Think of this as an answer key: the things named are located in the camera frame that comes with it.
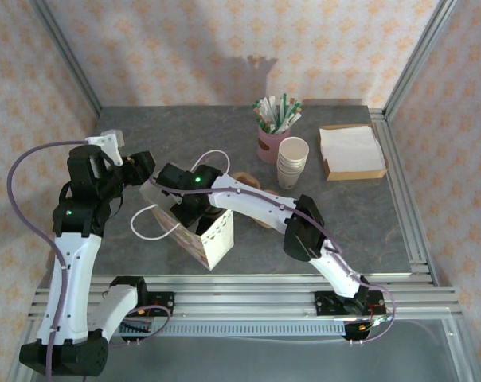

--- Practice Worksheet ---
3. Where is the white paper bag with handles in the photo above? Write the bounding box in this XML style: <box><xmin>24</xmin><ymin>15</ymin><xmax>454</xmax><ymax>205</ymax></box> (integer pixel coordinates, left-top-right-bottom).
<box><xmin>131</xmin><ymin>150</ymin><xmax>234</xmax><ymax>271</ymax></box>

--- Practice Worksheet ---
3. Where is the brown cardboard cup carrier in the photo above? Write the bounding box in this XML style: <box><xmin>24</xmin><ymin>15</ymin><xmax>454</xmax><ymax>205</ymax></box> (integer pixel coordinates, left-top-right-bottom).
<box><xmin>232</xmin><ymin>171</ymin><xmax>284</xmax><ymax>228</ymax></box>

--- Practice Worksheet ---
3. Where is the pink sachet holder cup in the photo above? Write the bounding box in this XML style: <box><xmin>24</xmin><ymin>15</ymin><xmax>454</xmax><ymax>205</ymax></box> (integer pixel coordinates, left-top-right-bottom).
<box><xmin>257</xmin><ymin>123</ymin><xmax>292</xmax><ymax>163</ymax></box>

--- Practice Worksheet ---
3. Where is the white paper cup stack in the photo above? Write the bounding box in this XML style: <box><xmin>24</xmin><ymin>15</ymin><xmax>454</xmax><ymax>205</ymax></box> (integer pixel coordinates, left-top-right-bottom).
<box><xmin>276</xmin><ymin>137</ymin><xmax>310</xmax><ymax>190</ymax></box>

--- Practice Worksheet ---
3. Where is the plain white sachet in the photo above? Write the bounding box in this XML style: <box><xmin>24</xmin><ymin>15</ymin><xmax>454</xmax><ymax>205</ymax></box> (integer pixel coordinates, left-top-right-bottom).
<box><xmin>265</xmin><ymin>94</ymin><xmax>280</xmax><ymax>123</ymax></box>

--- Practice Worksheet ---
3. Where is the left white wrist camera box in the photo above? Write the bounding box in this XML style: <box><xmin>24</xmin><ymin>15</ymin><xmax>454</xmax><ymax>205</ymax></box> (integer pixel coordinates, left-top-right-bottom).
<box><xmin>84</xmin><ymin>130</ymin><xmax>126</xmax><ymax>166</ymax></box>

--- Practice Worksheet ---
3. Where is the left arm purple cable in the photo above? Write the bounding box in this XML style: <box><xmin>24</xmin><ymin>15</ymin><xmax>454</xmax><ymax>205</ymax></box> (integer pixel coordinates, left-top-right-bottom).
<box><xmin>6</xmin><ymin>139</ymin><xmax>172</xmax><ymax>382</ymax></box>

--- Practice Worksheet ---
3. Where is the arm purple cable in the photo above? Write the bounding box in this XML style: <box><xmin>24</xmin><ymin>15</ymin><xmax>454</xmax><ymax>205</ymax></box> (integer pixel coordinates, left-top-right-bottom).
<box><xmin>6</xmin><ymin>139</ymin><xmax>172</xmax><ymax>382</ymax></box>
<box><xmin>148</xmin><ymin>177</ymin><xmax>397</xmax><ymax>346</ymax></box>

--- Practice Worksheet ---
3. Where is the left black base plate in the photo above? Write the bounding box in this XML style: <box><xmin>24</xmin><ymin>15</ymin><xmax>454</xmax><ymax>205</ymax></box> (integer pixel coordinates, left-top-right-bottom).
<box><xmin>103</xmin><ymin>291</ymin><xmax>176</xmax><ymax>319</ymax></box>

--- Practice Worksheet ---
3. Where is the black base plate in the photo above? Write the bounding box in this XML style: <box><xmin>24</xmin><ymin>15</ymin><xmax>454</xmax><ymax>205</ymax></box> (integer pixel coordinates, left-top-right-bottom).
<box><xmin>103</xmin><ymin>291</ymin><xmax>176</xmax><ymax>319</ymax></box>
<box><xmin>312</xmin><ymin>290</ymin><xmax>387</xmax><ymax>319</ymax></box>

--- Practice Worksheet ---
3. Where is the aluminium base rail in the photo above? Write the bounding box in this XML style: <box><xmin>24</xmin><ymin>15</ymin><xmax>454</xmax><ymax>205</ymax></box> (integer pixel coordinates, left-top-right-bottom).
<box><xmin>27</xmin><ymin>273</ymin><xmax>463</xmax><ymax>322</ymax></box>

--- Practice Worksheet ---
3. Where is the aluminium frame post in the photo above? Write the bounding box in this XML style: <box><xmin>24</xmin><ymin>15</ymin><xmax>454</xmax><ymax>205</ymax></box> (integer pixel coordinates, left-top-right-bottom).
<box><xmin>382</xmin><ymin>0</ymin><xmax>459</xmax><ymax>117</ymax></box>
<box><xmin>28</xmin><ymin>0</ymin><xmax>104</xmax><ymax>116</ymax></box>

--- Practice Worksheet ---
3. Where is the grey slotted cable duct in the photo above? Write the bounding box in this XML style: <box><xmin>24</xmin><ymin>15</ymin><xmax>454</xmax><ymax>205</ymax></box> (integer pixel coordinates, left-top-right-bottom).
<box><xmin>108</xmin><ymin>321</ymin><xmax>347</xmax><ymax>337</ymax></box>

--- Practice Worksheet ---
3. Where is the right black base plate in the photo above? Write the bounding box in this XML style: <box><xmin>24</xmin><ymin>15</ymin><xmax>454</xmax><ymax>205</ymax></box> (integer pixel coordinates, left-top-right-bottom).
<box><xmin>312</xmin><ymin>290</ymin><xmax>387</xmax><ymax>319</ymax></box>

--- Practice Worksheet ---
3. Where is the aluminium table side rail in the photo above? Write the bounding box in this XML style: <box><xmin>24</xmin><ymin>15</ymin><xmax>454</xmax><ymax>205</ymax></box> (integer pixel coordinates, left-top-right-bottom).
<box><xmin>367</xmin><ymin>106</ymin><xmax>441</xmax><ymax>288</ymax></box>

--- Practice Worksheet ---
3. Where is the aluminium frame leg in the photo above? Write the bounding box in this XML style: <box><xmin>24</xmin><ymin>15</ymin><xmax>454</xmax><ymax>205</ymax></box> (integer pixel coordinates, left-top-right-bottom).
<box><xmin>441</xmin><ymin>320</ymin><xmax>479</xmax><ymax>382</ymax></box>
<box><xmin>7</xmin><ymin>322</ymin><xmax>41</xmax><ymax>382</ymax></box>

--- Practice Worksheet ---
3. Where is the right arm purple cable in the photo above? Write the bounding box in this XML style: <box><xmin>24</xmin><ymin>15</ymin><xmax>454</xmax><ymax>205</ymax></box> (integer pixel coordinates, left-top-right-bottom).
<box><xmin>148</xmin><ymin>177</ymin><xmax>397</xmax><ymax>346</ymax></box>

